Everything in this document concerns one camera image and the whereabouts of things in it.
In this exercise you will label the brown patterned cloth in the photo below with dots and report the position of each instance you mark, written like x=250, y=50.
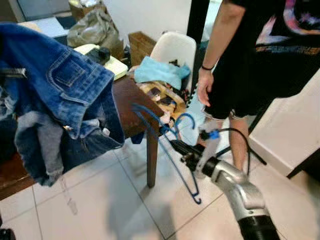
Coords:
x=160, y=97

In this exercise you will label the dark brown wooden table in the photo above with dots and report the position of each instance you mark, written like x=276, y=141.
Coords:
x=130, y=100

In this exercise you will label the cream cushion pad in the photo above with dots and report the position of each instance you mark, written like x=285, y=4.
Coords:
x=115, y=67

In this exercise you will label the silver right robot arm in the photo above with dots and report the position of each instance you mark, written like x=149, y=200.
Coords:
x=240, y=192

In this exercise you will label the black wristband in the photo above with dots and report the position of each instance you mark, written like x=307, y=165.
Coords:
x=207, y=67

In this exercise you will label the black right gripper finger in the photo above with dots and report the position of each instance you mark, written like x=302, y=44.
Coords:
x=179, y=145
x=179, y=152

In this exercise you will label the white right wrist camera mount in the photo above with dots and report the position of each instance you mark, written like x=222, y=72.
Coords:
x=207, y=150

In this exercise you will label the person in black clothes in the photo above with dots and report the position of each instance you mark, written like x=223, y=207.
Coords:
x=270, y=60

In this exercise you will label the brown wooden box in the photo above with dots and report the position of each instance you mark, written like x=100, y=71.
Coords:
x=141, y=47

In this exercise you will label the black upright post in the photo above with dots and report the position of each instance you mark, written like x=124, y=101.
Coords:
x=197, y=20

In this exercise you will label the white plastic chair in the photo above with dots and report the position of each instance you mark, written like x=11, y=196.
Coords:
x=175, y=47

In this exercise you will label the cyan cloth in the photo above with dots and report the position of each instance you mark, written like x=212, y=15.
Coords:
x=160, y=72

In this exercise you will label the black device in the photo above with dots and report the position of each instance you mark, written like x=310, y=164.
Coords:
x=98, y=55

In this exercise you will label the blue denim jacket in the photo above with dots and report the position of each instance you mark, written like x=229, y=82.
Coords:
x=65, y=85

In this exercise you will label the olive crumpled bag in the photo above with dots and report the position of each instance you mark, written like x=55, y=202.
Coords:
x=95, y=30

